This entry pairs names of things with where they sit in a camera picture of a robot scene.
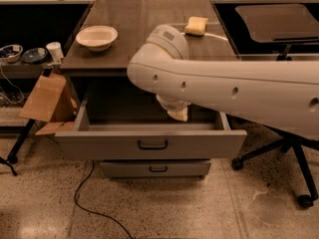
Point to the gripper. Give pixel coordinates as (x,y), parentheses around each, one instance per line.
(171,105)

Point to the white bowl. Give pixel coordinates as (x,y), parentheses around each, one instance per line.
(97,38)

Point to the white paper cup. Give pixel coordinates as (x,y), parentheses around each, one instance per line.
(55,51)

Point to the dark blue plate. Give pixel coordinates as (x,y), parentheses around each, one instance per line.
(35,56)

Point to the grey bottom drawer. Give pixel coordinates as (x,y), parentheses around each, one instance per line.
(153,168)

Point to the blue patterned bowl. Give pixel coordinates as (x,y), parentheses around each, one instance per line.
(11,53)

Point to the black stand leg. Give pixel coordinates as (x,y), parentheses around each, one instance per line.
(12,156)

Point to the yellow sponge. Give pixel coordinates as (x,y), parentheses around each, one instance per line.
(196,26)

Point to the cardboard box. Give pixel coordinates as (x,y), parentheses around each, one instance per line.
(51,102)

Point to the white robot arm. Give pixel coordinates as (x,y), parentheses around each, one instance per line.
(279,94)

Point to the grey drawer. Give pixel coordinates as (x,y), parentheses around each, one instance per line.
(153,168)
(118,121)

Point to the grey drawer cabinet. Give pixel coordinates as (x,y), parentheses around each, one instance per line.
(134,20)

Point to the grey top drawer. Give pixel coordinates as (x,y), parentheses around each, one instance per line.
(118,121)

